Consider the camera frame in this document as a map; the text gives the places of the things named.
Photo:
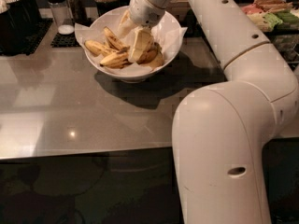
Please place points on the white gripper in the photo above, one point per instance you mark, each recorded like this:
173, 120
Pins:
144, 12

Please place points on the long spotted banana front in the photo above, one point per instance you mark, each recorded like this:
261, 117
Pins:
116, 59

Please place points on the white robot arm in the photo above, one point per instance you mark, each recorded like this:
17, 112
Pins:
219, 130

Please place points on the upper middle banana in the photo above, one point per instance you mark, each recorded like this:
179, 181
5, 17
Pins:
113, 40

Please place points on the white ceramic bowl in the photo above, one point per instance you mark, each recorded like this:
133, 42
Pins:
167, 33

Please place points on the right yellow banana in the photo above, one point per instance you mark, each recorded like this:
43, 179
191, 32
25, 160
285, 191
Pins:
156, 62

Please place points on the yellow banana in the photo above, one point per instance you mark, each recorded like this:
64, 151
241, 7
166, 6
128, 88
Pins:
156, 62
99, 49

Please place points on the banana with upright stem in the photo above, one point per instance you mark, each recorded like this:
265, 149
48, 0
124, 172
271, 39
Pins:
149, 55

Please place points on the white paper bowl liner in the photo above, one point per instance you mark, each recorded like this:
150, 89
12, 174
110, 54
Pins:
126, 52

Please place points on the left yellow banana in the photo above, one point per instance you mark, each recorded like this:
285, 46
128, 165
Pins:
99, 49

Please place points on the pepper shaker black lid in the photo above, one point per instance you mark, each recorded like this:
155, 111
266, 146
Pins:
78, 11

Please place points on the small black rubber mat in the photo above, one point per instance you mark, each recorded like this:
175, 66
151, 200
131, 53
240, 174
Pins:
64, 41

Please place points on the salt shaker black lid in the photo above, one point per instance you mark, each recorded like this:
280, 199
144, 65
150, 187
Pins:
62, 17

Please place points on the large black rubber mat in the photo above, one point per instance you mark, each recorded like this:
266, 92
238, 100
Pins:
31, 42

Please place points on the black container back left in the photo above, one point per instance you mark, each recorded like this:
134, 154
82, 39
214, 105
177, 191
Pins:
28, 16

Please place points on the black container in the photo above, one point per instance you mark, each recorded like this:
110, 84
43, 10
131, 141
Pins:
28, 16
12, 28

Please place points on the black container front left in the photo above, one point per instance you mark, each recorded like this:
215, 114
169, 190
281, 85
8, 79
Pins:
12, 28

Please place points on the black wire condiment rack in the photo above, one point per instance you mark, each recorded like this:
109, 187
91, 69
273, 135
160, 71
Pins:
279, 20

